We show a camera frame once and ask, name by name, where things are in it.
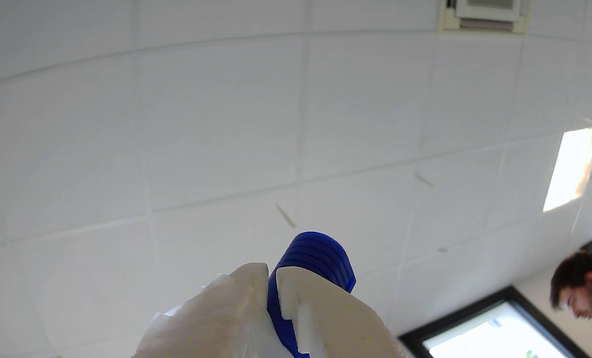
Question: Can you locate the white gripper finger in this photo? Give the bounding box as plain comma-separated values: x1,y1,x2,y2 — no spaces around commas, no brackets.
275,267,407,358
133,263,289,358

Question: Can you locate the ceiling light panel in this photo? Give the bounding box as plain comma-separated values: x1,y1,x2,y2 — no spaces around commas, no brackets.
543,126,592,213

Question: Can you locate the blue marker pen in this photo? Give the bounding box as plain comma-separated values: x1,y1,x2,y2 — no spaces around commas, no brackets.
267,231,356,358

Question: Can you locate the ceiling air vent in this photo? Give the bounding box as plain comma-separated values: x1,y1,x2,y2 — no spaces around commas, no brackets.
439,0,531,35

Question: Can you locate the person head dark hair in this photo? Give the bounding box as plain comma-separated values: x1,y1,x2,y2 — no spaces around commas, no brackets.
549,250,592,320

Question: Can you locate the large black framed window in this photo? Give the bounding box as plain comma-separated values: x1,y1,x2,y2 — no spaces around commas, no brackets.
398,285,592,358

